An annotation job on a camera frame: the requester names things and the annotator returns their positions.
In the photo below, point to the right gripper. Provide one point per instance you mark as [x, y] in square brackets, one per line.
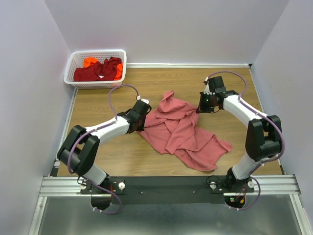
[204, 103]

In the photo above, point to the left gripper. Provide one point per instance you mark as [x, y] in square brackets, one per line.
[141, 121]

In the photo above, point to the pink t shirt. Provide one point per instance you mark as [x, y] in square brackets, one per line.
[172, 129]

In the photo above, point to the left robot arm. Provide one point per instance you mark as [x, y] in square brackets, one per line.
[80, 147]

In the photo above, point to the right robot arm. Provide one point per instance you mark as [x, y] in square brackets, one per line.
[263, 138]

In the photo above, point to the dark red t shirt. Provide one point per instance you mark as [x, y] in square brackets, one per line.
[97, 71]

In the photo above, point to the orange t shirt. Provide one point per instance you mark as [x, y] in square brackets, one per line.
[117, 69]

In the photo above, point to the white plastic laundry basket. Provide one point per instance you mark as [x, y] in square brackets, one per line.
[96, 69]

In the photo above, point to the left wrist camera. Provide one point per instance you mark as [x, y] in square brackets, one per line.
[143, 99]

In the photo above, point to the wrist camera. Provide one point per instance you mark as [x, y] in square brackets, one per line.
[214, 85]
[143, 99]

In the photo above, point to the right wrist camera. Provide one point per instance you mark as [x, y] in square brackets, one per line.
[214, 85]

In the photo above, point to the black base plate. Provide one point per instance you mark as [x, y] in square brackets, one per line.
[132, 198]

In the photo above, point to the aluminium frame rail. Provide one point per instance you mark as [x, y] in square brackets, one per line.
[263, 184]

